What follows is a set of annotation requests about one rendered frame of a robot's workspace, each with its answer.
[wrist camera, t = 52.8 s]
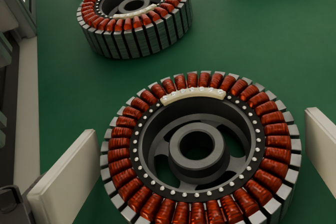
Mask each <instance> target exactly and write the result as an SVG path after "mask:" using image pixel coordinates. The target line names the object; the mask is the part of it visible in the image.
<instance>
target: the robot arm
mask: <svg viewBox="0 0 336 224"><path fill-rule="evenodd" d="M304 131H305V154H306V155H307V157H308V158H309V160H310V161H311V163H312V164H313V166H314V167H315V169H316V170H317V172H318V173H319V175H320V176H321V178H322V179H323V181H324V182H325V184H326V185H327V187H328V188H329V190H330V191H331V193H332V194H333V196H334V197H335V199H336V125H335V124H334V123H333V122H332V121H330V120H329V119H328V118H327V117H326V116H325V115H324V114H323V113H322V112H321V111H320V110H319V109H318V108H316V107H309V108H306V110H304ZM100 156H101V152H100V147H99V143H98V139H97V135H96V131H95V130H94V129H86V130H85V131H84V132H83V133H82V134H81V135H80V136H79V137H78V138H77V139H76V141H75V142H74V143H73V144H72V145H71V146H70V147H69V148H68V149H67V151H66V152H65V153H64V154H63V155H62V156H61V157H60V158H59V159H58V161H57V162H56V163H55V164H54V165H53V166H52V167H51V168H50V169H49V171H46V172H45V173H43V174H42V175H40V176H39V177H38V178H37V179H36V180H35V181H34V182H33V183H32V184H31V186H30V187H29V188H28V189H27V190H26V191H25V192H24V193H23V194H22V195H21V193H20V190H19V187H18V186H17V185H7V186H3V187H1V188H0V224H72V223H73V221H74V220H75V218H76V216H77V214H78V213H79V211H80V209H81V208H82V206H83V204H84V202H85V201H86V199H87V197H88V196H89V194H90V192H91V190H92V189H93V187H94V185H95V184H96V182H97V180H98V178H99V177H100V175H101V170H102V168H101V167H100Z"/></svg>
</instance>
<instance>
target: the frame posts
mask: <svg viewBox="0 0 336 224"><path fill-rule="evenodd" d="M12 50H13V47H12V46H11V44H10V43H9V42H8V40H7V39H6V37H5V36H4V35H3V33H2V32H1V30H0V68H2V67H5V66H7V65H10V64H11V63H12V57H11V56H10V53H12ZM5 127H7V118H6V116H5V115H4V114H3V113H2V112H1V111H0V148H3V146H4V145H5V140H6V135H5V134H4V133H3V132H2V131H1V129H3V128H5Z"/></svg>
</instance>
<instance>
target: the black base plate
mask: <svg viewBox="0 0 336 224"><path fill-rule="evenodd" d="M3 35H4V36H5V38H6V39H7V40H8V42H9V43H10V45H11V46H12V53H9V54H10V56H11V64H9V65H6V66H4V67H1V68H0V111H1V112H2V113H3V114H4V115H5V117H6V118H7V121H6V127H5V128H2V129H0V130H1V131H2V132H3V133H4V134H5V145H4V146H3V147H2V148H0V188H1V187H5V186H8V185H13V183H14V162H15V141H16V121H17V100H18V79H19V58H20V46H19V45H18V43H17V42H16V40H15V39H14V37H13V36H12V34H11V33H10V32H9V31H8V32H5V33H3Z"/></svg>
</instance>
